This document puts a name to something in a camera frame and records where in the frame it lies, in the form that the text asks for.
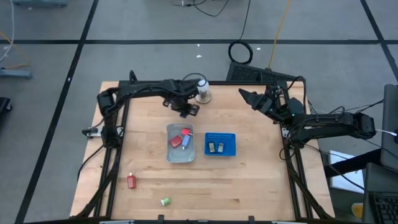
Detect black caster base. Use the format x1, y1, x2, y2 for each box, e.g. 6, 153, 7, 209
0, 96, 13, 113

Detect red block with white tip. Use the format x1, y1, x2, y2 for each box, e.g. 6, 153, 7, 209
126, 172, 137, 190

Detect white floor cable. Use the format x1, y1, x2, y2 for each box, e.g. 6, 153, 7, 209
0, 0, 16, 63

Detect black perforated panel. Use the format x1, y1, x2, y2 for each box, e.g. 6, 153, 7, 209
226, 61, 307, 84

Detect grey laptop with keyboard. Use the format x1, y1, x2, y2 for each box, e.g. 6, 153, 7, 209
362, 162, 398, 224

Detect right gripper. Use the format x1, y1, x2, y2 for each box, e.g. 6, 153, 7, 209
238, 85, 289, 116

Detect clear plastic bin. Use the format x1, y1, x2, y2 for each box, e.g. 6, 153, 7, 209
165, 123, 196, 164

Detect red wall charger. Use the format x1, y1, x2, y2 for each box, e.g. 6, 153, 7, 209
169, 134, 183, 149

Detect black floor cable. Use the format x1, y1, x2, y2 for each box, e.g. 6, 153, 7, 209
171, 0, 231, 18

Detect black beam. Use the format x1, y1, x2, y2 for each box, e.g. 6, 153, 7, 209
323, 148, 382, 179

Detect grey monitor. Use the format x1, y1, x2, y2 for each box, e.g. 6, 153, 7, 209
381, 83, 398, 172

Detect blue perforated plastic basket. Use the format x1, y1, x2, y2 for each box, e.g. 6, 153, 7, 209
203, 132, 237, 157

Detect yellow object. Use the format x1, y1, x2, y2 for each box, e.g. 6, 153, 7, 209
351, 202, 364, 220

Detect white bulb brass lamp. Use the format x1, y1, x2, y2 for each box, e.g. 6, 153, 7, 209
195, 79, 213, 105

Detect yellow cable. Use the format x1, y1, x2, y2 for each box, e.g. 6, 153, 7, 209
267, 0, 293, 70

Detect grey metal foot bar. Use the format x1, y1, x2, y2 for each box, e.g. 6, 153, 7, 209
12, 0, 68, 8
0, 68, 34, 80

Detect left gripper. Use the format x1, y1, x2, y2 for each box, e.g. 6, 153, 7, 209
162, 92, 200, 119

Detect light blue wall charger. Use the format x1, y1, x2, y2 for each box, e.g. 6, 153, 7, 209
181, 134, 192, 151

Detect black coiled cable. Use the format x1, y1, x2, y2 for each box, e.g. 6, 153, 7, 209
228, 0, 254, 65

